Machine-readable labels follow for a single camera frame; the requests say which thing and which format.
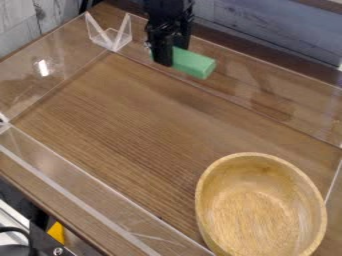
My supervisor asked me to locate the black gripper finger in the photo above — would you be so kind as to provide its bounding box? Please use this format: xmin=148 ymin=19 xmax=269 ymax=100
xmin=174 ymin=20 xmax=193 ymax=49
xmin=148 ymin=32 xmax=174 ymax=67

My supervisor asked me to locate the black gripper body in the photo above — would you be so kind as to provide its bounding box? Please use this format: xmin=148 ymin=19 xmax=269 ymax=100
xmin=143 ymin=0 xmax=195 ymax=37

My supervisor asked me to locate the black cable bottom left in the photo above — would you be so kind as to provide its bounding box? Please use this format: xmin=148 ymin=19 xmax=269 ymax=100
xmin=0 ymin=226 xmax=39 ymax=256

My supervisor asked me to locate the green rectangular block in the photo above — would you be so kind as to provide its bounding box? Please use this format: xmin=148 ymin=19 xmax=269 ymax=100
xmin=150 ymin=47 xmax=217 ymax=79

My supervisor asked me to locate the brown wooden bowl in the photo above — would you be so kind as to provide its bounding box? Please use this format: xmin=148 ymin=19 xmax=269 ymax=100
xmin=195 ymin=152 xmax=327 ymax=256

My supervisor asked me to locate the clear acrylic corner bracket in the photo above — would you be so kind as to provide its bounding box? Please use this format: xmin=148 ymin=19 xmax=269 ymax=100
xmin=84 ymin=13 xmax=132 ymax=52

